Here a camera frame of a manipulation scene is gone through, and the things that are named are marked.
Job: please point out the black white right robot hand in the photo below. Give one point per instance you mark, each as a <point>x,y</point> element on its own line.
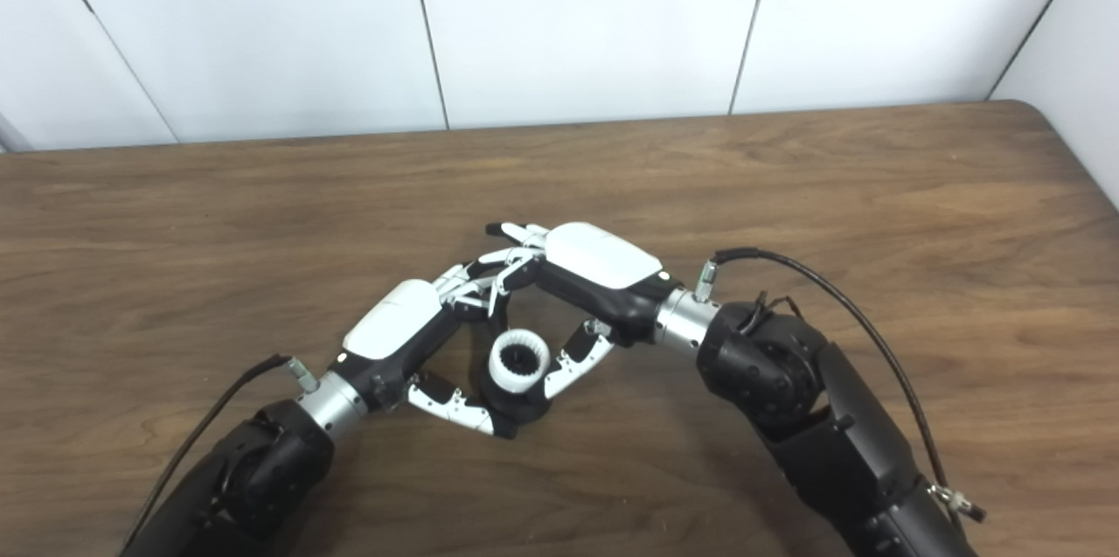
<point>603,264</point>

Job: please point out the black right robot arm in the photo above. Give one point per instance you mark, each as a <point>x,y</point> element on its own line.
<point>822,426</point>

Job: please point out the round black plastic part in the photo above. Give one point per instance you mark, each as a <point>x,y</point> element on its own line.
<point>516,413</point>

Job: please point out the grey metal pole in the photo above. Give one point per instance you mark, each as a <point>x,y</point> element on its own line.
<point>10,135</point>

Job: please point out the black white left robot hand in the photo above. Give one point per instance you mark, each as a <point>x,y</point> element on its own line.
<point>398,330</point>

